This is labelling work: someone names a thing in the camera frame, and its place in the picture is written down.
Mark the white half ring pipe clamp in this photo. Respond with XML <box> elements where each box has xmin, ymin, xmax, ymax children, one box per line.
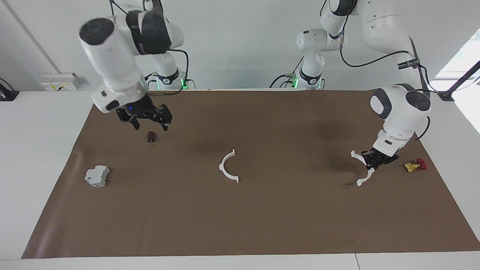
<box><xmin>219</xmin><ymin>149</ymin><xmax>239</xmax><ymax>184</ymax></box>
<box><xmin>351</xmin><ymin>150</ymin><xmax>375</xmax><ymax>187</ymax></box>

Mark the grey circuit breaker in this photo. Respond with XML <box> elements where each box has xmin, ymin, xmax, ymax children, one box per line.
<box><xmin>84</xmin><ymin>165</ymin><xmax>110</xmax><ymax>188</ymax></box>

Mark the brown table mat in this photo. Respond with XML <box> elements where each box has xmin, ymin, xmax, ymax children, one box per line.
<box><xmin>21</xmin><ymin>89</ymin><xmax>480</xmax><ymax>259</ymax></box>

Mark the black table clamp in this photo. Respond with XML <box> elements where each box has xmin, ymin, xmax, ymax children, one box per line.
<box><xmin>0</xmin><ymin>78</ymin><xmax>20</xmax><ymax>102</ymax></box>

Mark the yellow valve with red handle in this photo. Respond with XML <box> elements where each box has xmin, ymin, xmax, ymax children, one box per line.
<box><xmin>404</xmin><ymin>158</ymin><xmax>428</xmax><ymax>173</ymax></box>

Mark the black base cable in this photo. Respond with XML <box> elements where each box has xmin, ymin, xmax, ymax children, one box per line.
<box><xmin>142</xmin><ymin>72</ymin><xmax>158</xmax><ymax>90</ymax></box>
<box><xmin>269</xmin><ymin>56</ymin><xmax>304</xmax><ymax>89</ymax></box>

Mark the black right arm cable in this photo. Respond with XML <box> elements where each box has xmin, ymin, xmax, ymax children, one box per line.
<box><xmin>148</xmin><ymin>48</ymin><xmax>189</xmax><ymax>96</ymax></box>

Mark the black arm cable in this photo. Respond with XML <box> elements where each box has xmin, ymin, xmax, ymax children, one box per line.
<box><xmin>148</xmin><ymin>48</ymin><xmax>189</xmax><ymax>96</ymax></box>
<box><xmin>339</xmin><ymin>22</ymin><xmax>432</xmax><ymax>141</ymax></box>

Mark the white wall socket box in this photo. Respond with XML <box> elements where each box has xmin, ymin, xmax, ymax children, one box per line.
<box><xmin>40</xmin><ymin>73</ymin><xmax>80</xmax><ymax>91</ymax></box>

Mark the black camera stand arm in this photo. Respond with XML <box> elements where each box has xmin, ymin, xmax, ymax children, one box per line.
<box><xmin>437</xmin><ymin>60</ymin><xmax>480</xmax><ymax>102</ymax></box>

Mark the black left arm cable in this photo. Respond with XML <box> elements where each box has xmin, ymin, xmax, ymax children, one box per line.
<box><xmin>339</xmin><ymin>22</ymin><xmax>432</xmax><ymax>141</ymax></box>

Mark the white wall cable conduit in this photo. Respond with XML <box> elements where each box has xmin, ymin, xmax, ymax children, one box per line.
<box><xmin>3</xmin><ymin>0</ymin><xmax>61</xmax><ymax>74</ymax></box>

